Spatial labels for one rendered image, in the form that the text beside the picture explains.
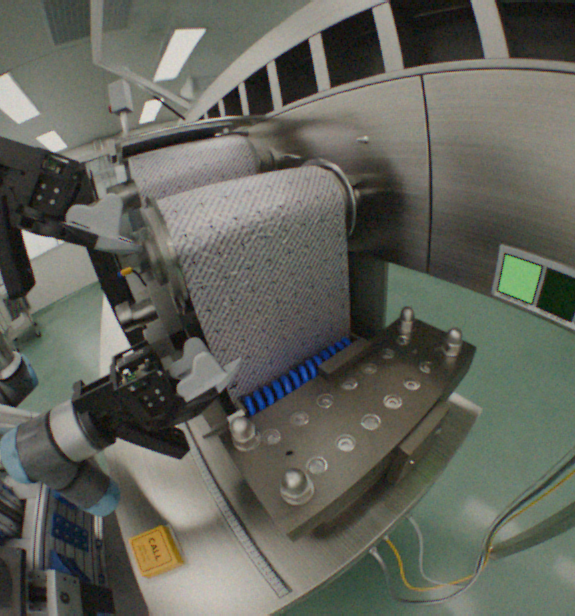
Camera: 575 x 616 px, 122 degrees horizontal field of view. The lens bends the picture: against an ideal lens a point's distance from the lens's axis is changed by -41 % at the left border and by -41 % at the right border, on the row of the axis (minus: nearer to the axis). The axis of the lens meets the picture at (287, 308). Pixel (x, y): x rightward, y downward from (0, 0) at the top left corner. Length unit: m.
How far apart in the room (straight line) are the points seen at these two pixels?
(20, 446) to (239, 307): 0.33
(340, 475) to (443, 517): 1.15
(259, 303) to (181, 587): 0.44
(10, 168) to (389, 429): 0.52
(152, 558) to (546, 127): 0.73
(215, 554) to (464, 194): 0.60
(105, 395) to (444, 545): 1.36
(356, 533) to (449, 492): 1.08
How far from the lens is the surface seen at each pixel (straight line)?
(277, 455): 0.33
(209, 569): 0.46
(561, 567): 1.72
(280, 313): 0.36
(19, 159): 0.33
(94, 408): 0.33
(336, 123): 0.50
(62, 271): 6.10
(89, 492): 0.44
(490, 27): 0.41
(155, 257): 0.30
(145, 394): 0.30
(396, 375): 0.41
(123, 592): 1.39
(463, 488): 1.51
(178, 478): 0.52
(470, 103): 0.38
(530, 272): 0.37
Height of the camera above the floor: 1.32
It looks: 31 degrees down
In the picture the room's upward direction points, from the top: 10 degrees counter-clockwise
